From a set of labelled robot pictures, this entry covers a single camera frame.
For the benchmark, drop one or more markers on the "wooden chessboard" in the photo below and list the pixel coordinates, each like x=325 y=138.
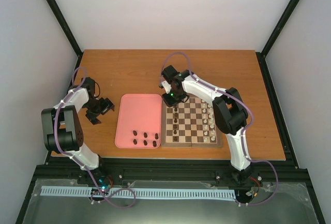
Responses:
x=190 y=125

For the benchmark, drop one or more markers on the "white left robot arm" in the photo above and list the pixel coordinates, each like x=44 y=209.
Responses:
x=62 y=131

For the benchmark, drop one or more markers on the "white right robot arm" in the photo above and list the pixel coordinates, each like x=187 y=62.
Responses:
x=230 y=113

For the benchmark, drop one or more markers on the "black aluminium frame rail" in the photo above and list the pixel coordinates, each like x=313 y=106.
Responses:
x=123 y=170

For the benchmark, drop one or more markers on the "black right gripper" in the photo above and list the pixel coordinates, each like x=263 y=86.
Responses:
x=171 y=103

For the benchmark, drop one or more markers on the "pink plastic tray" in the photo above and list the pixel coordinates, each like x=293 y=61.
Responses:
x=142 y=113

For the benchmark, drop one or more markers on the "left controller circuit board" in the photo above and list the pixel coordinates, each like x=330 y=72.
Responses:
x=105 y=183

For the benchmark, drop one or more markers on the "light blue cable duct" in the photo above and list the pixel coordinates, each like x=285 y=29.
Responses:
x=141 y=193

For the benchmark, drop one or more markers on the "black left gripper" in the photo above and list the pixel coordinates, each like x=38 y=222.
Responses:
x=107 y=105

